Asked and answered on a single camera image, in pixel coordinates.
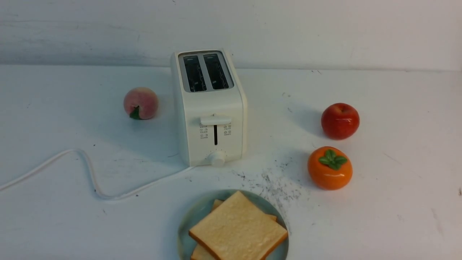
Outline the toast slice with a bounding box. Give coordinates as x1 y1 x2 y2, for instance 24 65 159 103
178 190 289 260
189 199 288 260

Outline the light blue round plate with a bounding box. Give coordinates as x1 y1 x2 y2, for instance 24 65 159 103
177 189 288 260

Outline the white two-slot toaster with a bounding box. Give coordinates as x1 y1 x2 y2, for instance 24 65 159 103
170 49 248 167

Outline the white toaster power cord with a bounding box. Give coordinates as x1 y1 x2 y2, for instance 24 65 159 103
0 148 195 201

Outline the red apple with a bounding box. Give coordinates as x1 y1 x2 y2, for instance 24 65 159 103
321 103 360 140

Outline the pink peach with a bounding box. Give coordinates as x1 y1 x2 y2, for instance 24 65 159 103
123 87 160 120

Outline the orange persimmon with green leaf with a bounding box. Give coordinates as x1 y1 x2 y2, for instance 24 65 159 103
307 146 353 191

